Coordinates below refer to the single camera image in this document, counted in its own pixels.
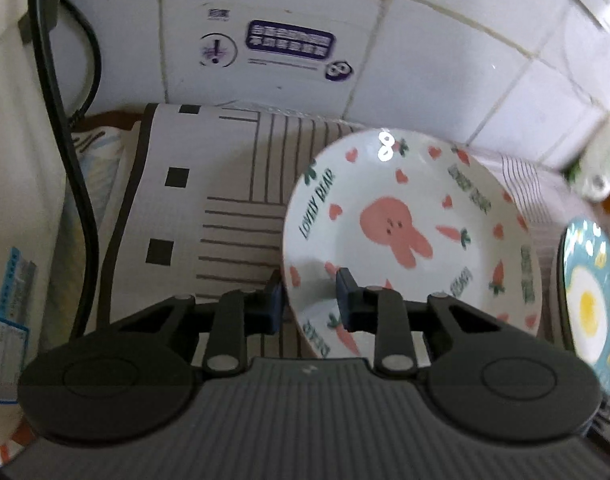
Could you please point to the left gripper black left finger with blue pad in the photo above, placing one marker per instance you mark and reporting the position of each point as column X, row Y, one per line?
column 137, row 375

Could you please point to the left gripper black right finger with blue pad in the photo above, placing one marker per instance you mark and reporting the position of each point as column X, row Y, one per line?
column 480, row 373

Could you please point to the blue fried egg plate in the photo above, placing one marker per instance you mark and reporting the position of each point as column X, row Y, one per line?
column 584, row 295

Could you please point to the white bunny carrot plate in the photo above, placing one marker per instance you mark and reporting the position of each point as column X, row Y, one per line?
column 404, row 211

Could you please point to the striped counter mat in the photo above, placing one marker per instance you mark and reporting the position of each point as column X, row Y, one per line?
column 204, row 200

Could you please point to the white rice cooker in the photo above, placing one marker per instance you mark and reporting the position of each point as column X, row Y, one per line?
column 32, row 188

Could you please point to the white plastic salt bag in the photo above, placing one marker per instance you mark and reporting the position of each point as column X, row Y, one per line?
column 589, row 176

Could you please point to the wall warning sticker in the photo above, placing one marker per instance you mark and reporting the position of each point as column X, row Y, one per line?
column 235, row 37

